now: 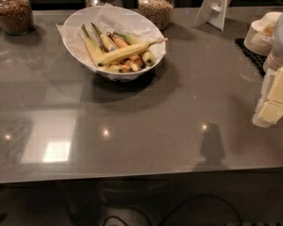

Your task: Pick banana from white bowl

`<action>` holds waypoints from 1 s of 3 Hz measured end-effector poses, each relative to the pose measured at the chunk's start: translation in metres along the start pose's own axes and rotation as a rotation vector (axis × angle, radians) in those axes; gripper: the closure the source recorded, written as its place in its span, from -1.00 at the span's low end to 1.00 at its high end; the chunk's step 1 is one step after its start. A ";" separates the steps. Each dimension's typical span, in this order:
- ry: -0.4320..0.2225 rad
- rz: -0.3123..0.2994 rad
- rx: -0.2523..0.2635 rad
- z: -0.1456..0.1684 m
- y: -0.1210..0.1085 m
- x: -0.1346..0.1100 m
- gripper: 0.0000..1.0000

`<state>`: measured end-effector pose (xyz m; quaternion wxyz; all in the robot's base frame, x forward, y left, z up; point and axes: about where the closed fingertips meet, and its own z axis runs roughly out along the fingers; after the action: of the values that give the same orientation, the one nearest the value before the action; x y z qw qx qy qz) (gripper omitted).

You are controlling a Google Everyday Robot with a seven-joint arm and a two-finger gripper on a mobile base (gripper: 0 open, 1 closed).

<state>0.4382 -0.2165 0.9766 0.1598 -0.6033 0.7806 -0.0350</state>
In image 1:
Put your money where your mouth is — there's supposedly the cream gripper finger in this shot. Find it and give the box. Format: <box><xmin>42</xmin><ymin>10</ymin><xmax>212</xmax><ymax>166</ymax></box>
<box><xmin>252</xmin><ymin>98</ymin><xmax>283</xmax><ymax>128</ymax></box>
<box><xmin>267</xmin><ymin>67</ymin><xmax>283</xmax><ymax>105</ymax></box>

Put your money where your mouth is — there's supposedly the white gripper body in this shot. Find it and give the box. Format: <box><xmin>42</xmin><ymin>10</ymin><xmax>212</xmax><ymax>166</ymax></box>
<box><xmin>261</xmin><ymin>69</ymin><xmax>276</xmax><ymax>98</ymax></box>

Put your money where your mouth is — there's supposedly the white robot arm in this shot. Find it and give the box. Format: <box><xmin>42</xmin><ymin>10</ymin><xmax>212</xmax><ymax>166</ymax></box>
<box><xmin>252</xmin><ymin>12</ymin><xmax>283</xmax><ymax>128</ymax></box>

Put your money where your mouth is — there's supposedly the green-tipped right banana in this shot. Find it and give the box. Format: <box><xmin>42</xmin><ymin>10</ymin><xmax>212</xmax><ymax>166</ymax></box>
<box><xmin>113</xmin><ymin>31</ymin><xmax>157</xmax><ymax>66</ymax></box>

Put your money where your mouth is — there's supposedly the white paper bowl liner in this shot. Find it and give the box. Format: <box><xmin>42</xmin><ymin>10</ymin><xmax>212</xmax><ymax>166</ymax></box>
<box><xmin>56</xmin><ymin>3</ymin><xmax>167</xmax><ymax>80</ymax></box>

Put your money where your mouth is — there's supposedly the white oval bowl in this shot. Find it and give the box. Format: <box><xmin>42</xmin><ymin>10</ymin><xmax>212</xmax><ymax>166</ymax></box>
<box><xmin>61</xmin><ymin>6</ymin><xmax>167</xmax><ymax>81</ymax></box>

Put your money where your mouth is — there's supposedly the orange ripe banana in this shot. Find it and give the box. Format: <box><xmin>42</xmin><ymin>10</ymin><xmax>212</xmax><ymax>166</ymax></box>
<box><xmin>108</xmin><ymin>33</ymin><xmax>142</xmax><ymax>70</ymax></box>

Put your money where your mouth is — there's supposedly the left yellow-green banana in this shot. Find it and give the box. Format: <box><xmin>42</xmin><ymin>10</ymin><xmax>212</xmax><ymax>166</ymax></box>
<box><xmin>81</xmin><ymin>25</ymin><xmax>103</xmax><ymax>67</ymax></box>

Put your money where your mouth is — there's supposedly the white folded card stand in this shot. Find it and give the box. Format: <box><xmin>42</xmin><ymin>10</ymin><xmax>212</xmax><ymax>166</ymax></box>
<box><xmin>192</xmin><ymin>0</ymin><xmax>232</xmax><ymax>31</ymax></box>

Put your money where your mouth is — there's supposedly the right glass jar of grains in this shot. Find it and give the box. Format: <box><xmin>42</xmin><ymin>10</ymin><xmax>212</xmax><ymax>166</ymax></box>
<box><xmin>137</xmin><ymin>0</ymin><xmax>175</xmax><ymax>30</ymax></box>

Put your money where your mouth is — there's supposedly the glass jar of grains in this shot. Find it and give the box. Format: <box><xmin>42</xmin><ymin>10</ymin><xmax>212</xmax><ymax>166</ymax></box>
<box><xmin>137</xmin><ymin>0</ymin><xmax>175</xmax><ymax>30</ymax></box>
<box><xmin>0</xmin><ymin>0</ymin><xmax>34</xmax><ymax>35</ymax></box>

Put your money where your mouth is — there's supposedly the left glass jar of grains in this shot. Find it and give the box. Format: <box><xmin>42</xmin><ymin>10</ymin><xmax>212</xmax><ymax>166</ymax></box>
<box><xmin>0</xmin><ymin>0</ymin><xmax>34</xmax><ymax>35</ymax></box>

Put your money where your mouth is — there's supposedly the black cable under table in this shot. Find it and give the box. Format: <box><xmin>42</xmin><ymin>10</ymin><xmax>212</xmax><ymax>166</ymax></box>
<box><xmin>102</xmin><ymin>194</ymin><xmax>244</xmax><ymax>226</ymax></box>

